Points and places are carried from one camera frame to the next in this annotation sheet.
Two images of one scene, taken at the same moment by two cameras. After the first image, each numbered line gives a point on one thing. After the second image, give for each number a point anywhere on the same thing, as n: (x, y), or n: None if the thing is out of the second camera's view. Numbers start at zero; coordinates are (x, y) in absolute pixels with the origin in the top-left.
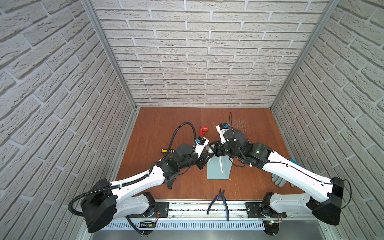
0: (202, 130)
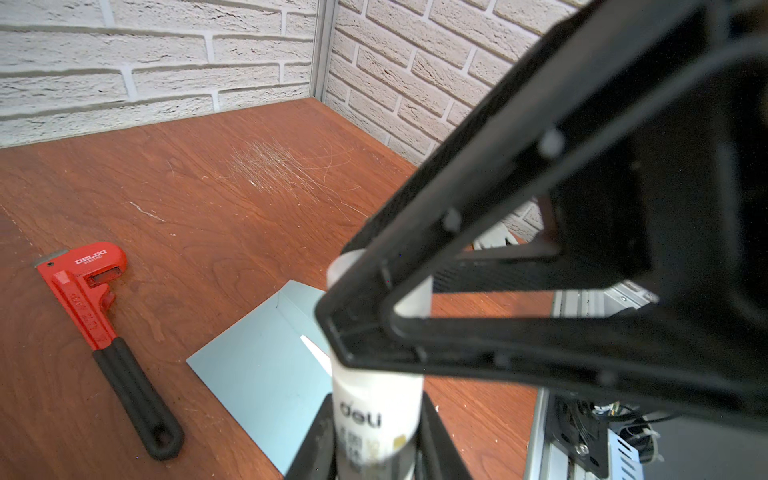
0: (75, 273)
